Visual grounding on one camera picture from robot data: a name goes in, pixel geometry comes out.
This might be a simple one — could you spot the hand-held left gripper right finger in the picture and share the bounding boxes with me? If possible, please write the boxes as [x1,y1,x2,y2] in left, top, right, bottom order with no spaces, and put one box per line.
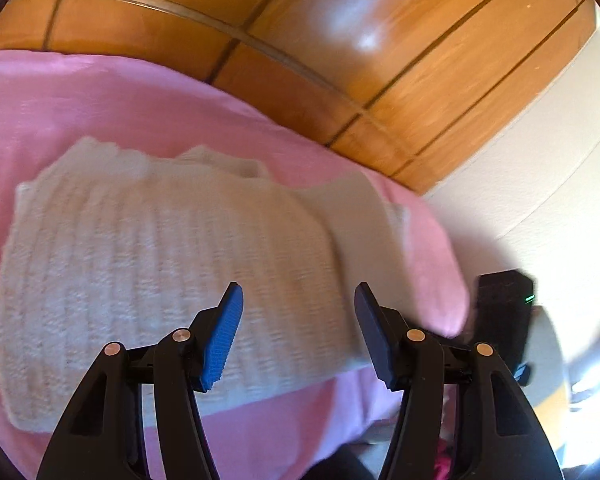
[354,282,564,480]

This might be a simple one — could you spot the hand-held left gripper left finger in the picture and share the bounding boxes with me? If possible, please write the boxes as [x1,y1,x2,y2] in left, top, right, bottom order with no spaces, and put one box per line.
[36,282,245,480]

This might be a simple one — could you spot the white knit sweater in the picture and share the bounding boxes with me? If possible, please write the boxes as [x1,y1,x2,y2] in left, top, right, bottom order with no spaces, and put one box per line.
[0,136,414,434]

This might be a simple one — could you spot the dark cloth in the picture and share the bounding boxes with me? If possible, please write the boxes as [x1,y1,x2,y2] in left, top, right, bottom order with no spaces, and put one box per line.
[302,441,394,480]

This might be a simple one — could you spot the bright pink cloth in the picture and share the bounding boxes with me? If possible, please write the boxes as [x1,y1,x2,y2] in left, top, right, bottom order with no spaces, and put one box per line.
[434,432,457,480]

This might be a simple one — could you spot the pink blanket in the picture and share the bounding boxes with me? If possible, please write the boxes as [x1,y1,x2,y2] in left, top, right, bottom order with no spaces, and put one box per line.
[0,50,474,480]

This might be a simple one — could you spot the wooden panelled headboard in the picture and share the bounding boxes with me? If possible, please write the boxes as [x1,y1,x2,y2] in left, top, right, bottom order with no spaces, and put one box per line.
[0,0,597,197]

